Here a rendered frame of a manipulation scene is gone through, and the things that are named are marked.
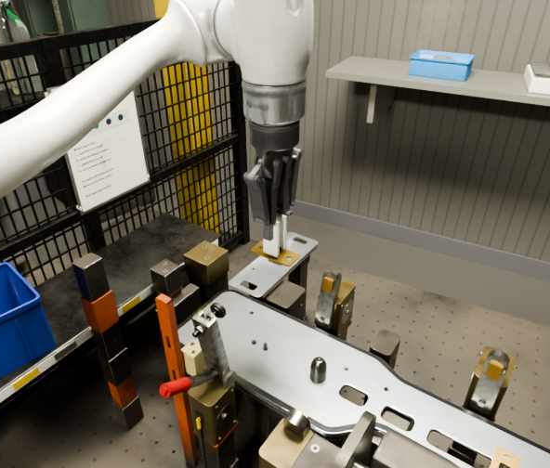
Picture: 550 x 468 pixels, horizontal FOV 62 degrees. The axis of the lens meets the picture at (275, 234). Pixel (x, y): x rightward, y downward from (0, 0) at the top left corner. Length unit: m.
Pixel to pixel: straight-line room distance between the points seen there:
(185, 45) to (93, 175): 0.56
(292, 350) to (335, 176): 2.24
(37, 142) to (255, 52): 0.28
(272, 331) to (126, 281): 0.37
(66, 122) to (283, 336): 0.63
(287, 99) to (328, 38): 2.26
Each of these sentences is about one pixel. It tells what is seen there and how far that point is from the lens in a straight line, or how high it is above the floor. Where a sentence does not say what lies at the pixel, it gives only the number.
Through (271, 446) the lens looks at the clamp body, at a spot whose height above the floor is 1.07.
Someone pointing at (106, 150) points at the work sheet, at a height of 1.28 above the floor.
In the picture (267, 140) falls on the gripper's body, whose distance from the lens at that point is 0.66.
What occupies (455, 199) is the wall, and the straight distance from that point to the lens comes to 2.97.
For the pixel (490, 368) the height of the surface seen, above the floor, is 1.08.
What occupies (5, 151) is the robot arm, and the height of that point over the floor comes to 1.53.
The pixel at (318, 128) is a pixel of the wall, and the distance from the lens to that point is 3.04.
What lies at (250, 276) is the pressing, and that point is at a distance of 1.16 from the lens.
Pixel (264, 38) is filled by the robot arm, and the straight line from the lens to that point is 0.61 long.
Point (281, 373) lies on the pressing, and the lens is 0.94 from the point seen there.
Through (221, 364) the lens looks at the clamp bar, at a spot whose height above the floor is 1.11.
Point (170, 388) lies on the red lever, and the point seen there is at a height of 1.15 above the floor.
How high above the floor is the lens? 1.72
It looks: 33 degrees down
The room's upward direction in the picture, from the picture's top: straight up
